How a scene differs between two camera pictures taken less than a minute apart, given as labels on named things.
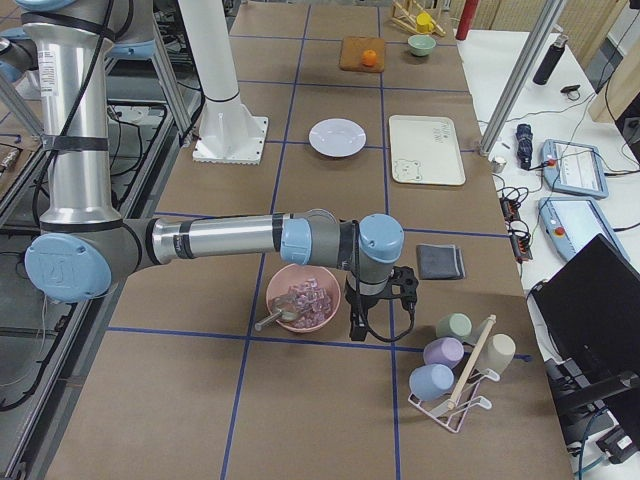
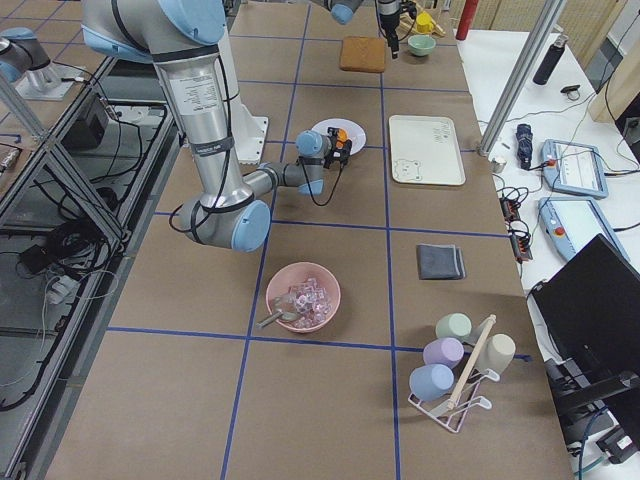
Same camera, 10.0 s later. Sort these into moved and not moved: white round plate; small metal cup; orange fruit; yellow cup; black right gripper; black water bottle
Moved: black right gripper; orange fruit
Not moved: white round plate; small metal cup; black water bottle; yellow cup
